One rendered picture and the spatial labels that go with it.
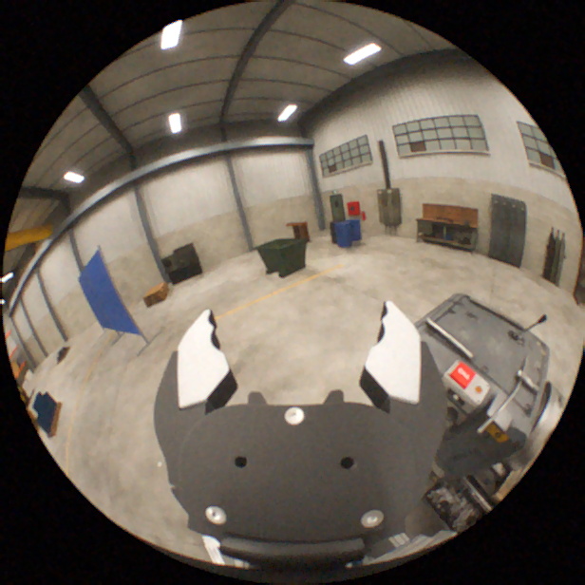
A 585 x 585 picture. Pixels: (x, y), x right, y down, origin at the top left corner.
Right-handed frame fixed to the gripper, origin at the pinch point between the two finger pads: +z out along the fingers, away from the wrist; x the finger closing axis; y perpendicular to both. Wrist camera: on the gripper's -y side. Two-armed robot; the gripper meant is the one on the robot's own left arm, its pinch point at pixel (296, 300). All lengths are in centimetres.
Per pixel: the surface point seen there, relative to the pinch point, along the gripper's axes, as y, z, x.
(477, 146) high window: -277, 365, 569
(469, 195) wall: -105, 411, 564
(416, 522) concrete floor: 149, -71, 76
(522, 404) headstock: 25, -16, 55
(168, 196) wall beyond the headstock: -178, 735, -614
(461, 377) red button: 26.3, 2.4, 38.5
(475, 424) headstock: 37, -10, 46
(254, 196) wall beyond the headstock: -104, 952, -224
